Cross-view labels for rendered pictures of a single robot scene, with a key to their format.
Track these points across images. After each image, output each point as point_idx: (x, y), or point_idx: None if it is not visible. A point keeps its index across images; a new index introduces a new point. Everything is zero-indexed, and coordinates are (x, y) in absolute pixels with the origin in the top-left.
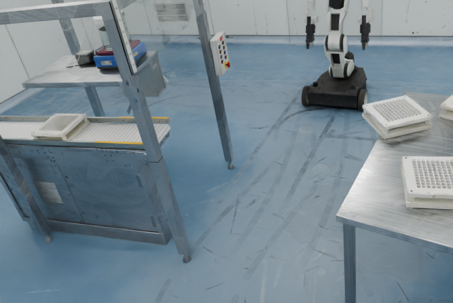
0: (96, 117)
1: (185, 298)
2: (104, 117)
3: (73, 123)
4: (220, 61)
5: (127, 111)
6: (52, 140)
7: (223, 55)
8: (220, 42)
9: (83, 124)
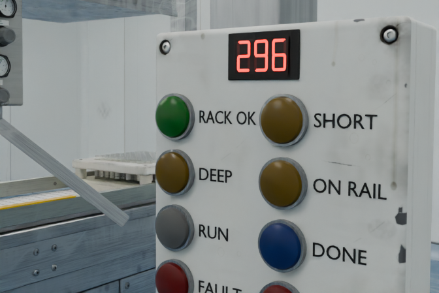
0: (130, 186)
1: None
2: (112, 189)
3: (110, 162)
4: (157, 254)
5: (126, 216)
6: (92, 170)
7: (242, 258)
8: (219, 82)
9: (128, 185)
